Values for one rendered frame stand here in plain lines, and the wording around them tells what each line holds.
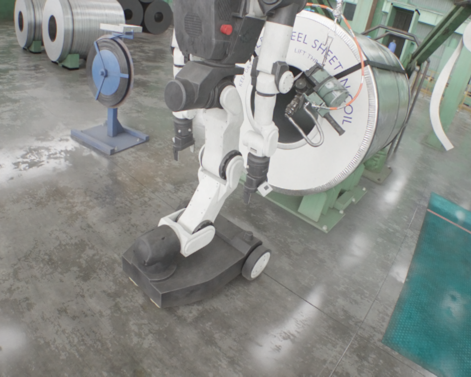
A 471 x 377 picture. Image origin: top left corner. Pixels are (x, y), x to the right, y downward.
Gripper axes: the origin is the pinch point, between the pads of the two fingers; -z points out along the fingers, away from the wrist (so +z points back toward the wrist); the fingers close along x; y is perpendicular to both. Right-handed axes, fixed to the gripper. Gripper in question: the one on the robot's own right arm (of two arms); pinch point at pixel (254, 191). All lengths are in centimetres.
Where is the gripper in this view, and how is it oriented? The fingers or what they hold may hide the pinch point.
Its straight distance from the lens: 131.4
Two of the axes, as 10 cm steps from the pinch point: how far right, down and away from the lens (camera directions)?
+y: -7.6, -4.5, 4.6
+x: 6.4, -4.6, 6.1
